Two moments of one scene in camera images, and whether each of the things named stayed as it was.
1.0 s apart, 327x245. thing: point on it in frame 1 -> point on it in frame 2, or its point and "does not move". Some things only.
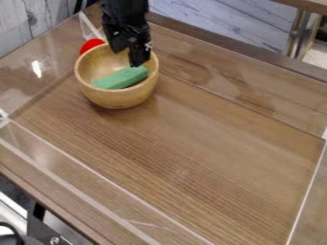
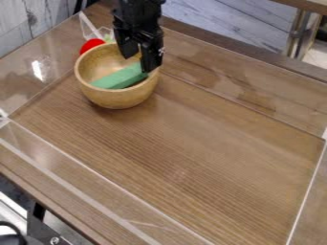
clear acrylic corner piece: x=91 y=31 does not move
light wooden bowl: x=99 y=61 does not move
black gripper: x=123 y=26 -> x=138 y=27
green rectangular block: x=122 y=77 does not move
